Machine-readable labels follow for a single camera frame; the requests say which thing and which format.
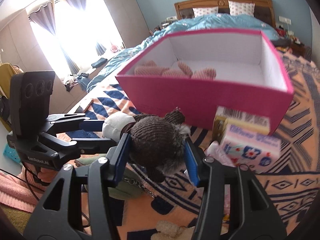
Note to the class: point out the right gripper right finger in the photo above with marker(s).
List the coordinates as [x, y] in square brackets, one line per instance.
[193, 158]

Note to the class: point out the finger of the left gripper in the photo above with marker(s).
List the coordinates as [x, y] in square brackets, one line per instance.
[92, 125]

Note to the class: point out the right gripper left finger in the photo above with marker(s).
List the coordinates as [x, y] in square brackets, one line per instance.
[118, 160]

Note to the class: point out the pink drawstring pouch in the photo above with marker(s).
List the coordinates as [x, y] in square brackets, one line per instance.
[215, 152]

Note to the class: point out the brown and white plush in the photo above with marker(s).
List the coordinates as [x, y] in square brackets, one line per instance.
[157, 143]

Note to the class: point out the gold tissue pack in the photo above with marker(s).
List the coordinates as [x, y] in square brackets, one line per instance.
[225, 116]

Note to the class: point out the floral pink tissue pack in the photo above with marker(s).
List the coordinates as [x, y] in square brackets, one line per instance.
[256, 150]

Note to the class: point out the pink knitted teddy bear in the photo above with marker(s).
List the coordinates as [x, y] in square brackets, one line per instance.
[183, 71]

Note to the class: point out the pink sweater left forearm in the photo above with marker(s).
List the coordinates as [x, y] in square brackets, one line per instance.
[16, 193]

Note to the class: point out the person's left hand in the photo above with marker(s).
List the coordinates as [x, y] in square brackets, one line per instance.
[46, 175]

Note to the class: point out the smartphone with brown case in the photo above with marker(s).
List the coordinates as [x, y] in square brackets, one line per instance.
[83, 105]

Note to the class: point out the mustard hanging coat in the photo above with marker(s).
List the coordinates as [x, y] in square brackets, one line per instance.
[7, 71]

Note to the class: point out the teal plastic basket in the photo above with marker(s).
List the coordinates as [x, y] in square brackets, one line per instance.
[11, 154]

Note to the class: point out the grey window curtains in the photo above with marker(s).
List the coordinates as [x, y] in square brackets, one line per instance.
[67, 35]

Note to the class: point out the pink cardboard box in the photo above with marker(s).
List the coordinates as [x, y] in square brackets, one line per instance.
[250, 76]

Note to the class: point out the blue floral duvet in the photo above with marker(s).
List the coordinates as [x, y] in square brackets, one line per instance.
[212, 21]

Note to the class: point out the left patterned pillow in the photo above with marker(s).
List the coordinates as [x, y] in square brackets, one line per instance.
[205, 11]

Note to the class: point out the patterned pillow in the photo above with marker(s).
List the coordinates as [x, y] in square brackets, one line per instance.
[238, 8]
[205, 11]

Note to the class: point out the wooden nightstand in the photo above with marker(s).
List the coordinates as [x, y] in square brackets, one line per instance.
[287, 42]

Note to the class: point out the right patterned pillow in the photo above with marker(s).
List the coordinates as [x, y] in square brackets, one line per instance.
[238, 8]

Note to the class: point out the wooden headboard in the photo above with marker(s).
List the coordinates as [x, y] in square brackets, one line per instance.
[263, 8]

